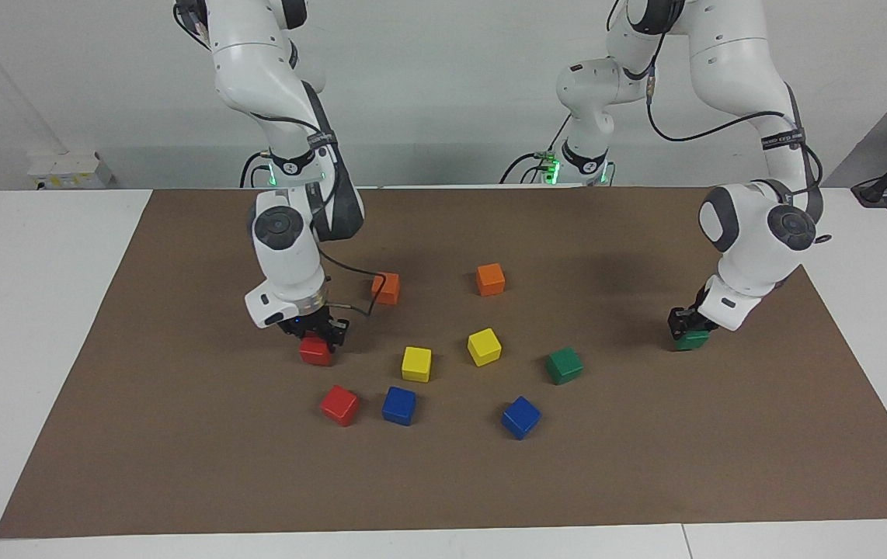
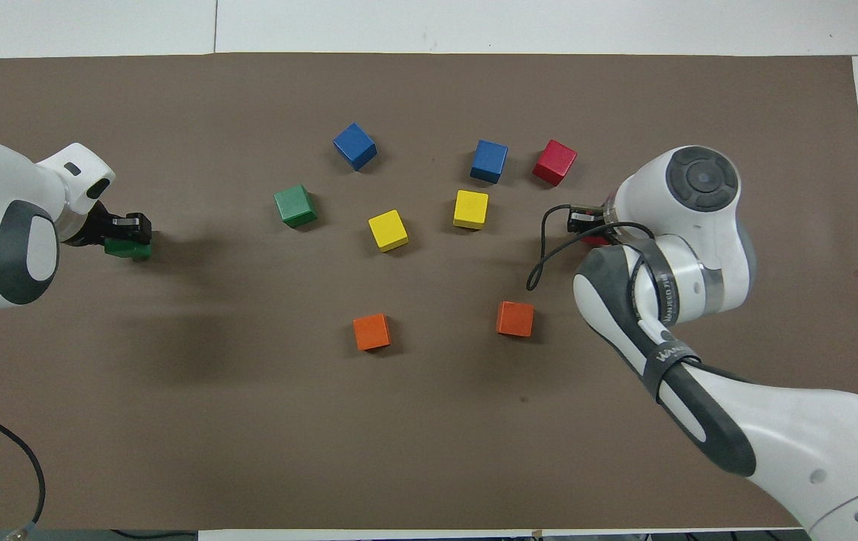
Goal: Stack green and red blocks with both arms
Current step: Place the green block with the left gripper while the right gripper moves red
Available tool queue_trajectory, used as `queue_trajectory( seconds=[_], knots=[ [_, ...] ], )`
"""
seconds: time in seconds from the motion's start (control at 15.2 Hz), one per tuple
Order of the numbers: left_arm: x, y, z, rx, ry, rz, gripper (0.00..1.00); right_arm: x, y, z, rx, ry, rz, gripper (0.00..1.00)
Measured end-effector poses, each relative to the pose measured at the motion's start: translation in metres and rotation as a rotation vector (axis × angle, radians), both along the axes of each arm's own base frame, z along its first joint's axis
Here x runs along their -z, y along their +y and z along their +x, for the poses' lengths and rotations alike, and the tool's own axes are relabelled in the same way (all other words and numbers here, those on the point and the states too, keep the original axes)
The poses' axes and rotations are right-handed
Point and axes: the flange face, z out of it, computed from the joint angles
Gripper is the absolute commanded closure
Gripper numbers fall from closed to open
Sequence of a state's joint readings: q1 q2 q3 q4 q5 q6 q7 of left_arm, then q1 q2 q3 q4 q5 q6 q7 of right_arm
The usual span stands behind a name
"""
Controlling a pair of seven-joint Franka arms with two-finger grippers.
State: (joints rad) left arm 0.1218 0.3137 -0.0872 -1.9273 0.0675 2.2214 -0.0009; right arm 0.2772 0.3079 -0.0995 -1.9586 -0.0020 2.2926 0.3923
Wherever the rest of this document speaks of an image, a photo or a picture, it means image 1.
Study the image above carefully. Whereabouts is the red wooden cube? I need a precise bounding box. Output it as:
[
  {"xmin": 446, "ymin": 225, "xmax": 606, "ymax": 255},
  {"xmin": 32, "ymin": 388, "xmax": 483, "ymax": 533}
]
[
  {"xmin": 320, "ymin": 385, "xmax": 360, "ymax": 427},
  {"xmin": 299, "ymin": 332, "xmax": 334, "ymax": 367}
]

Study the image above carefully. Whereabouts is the yellow wooden cube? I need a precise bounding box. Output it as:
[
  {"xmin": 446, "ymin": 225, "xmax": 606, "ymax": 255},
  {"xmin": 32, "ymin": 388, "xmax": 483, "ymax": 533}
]
[
  {"xmin": 467, "ymin": 328, "xmax": 503, "ymax": 367},
  {"xmin": 401, "ymin": 346, "xmax": 433, "ymax": 383}
]

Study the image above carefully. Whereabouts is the blue wooden cube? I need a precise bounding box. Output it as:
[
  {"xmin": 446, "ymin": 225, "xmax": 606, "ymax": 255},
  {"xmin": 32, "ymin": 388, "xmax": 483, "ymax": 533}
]
[
  {"xmin": 381, "ymin": 386, "xmax": 417, "ymax": 426},
  {"xmin": 502, "ymin": 396, "xmax": 542, "ymax": 441}
]

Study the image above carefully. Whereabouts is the brown table mat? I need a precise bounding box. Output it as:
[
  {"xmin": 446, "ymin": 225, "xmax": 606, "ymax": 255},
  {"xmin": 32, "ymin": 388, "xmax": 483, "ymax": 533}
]
[{"xmin": 0, "ymin": 186, "xmax": 887, "ymax": 539}]

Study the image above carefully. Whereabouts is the white power strip box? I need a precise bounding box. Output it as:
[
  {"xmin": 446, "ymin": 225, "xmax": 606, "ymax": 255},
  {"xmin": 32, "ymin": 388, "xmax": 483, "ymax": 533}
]
[{"xmin": 28, "ymin": 151, "xmax": 114, "ymax": 190}]

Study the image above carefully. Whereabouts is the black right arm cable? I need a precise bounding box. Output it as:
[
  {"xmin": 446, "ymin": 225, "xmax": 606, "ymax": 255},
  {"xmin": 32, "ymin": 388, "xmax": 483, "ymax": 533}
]
[{"xmin": 174, "ymin": 0, "xmax": 379, "ymax": 318}]

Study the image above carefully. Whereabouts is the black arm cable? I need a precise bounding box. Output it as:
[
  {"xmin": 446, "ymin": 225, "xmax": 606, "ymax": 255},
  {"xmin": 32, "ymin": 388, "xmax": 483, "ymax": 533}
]
[
  {"xmin": 174, "ymin": 0, "xmax": 379, "ymax": 318},
  {"xmin": 607, "ymin": 0, "xmax": 825, "ymax": 195}
]

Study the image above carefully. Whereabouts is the black base cable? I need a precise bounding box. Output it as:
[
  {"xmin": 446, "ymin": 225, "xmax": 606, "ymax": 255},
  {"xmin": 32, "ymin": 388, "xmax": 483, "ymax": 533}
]
[
  {"xmin": 499, "ymin": 115, "xmax": 573, "ymax": 185},
  {"xmin": 240, "ymin": 151, "xmax": 270, "ymax": 189}
]

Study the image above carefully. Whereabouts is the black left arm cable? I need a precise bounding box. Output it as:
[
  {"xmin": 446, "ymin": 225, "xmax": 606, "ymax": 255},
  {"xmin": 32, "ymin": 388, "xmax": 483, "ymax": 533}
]
[{"xmin": 607, "ymin": 0, "xmax": 825, "ymax": 195}]

